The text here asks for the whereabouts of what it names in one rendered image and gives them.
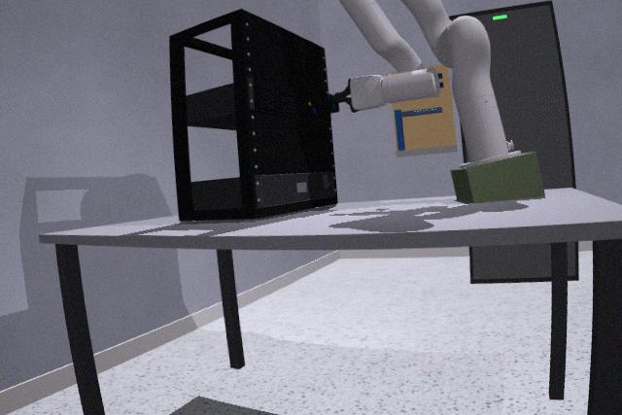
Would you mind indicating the black open-frame rack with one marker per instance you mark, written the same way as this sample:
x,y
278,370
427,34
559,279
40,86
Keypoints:
x,y
269,130

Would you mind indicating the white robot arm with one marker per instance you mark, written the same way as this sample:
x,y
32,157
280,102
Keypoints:
x,y
464,46

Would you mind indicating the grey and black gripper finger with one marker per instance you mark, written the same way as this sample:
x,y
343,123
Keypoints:
x,y
344,99
345,92

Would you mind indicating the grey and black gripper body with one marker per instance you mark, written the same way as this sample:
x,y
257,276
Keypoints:
x,y
365,92

